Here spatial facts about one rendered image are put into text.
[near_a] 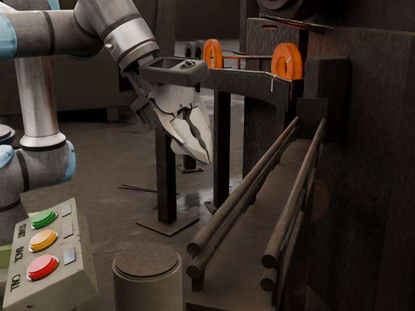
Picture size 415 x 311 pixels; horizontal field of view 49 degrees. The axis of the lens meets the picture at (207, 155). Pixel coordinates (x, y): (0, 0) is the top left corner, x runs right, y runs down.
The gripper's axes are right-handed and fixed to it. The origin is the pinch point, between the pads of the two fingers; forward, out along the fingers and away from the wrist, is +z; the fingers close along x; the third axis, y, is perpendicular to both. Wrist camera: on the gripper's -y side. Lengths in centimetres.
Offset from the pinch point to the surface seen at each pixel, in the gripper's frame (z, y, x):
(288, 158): 10.0, 6.4, -20.4
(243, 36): -103, 534, -551
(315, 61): -4, 19, -57
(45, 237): -2.5, 9.5, 25.8
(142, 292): 13.6, 11.3, 17.4
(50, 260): 0.3, 3.1, 28.1
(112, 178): -5, 180, -57
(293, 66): -5, 35, -67
